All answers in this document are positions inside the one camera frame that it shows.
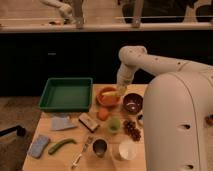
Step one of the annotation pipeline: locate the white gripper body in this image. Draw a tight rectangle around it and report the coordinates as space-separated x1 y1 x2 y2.
117 64 135 86

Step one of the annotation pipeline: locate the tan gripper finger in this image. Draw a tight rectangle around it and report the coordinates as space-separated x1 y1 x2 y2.
117 84 127 96

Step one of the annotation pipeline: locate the yellow banana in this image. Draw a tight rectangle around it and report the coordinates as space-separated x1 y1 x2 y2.
101 91 120 97

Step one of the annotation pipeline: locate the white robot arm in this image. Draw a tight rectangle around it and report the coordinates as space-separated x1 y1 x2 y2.
117 46 213 171

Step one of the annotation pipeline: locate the purple bowl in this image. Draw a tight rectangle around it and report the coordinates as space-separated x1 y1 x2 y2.
123 93 143 114

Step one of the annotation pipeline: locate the orange bowl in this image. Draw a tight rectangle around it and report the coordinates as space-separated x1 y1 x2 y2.
96 87 120 107

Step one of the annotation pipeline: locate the brown grape bunch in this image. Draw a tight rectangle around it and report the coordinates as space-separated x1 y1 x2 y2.
123 120 141 141

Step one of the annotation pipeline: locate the wooden brush block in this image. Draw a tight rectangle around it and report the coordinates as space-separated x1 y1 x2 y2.
78 113 99 132

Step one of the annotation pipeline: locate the green plastic tray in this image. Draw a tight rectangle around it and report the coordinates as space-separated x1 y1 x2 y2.
39 77 93 112

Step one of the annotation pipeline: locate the silver metal cup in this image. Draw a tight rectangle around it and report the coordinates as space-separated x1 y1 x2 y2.
92 139 107 158

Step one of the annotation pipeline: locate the white paper cup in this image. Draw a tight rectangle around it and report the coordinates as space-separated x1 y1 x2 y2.
119 140 137 160

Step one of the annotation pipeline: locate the grey folded cloth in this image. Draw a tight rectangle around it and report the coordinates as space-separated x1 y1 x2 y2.
51 115 76 131

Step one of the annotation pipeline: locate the silver fork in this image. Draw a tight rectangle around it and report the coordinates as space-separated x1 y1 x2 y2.
71 134 95 170

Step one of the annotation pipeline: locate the green cucumber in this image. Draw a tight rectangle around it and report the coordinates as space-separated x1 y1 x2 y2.
48 138 77 155

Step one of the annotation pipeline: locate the blue sponge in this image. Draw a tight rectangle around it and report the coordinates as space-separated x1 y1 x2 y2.
28 135 50 158

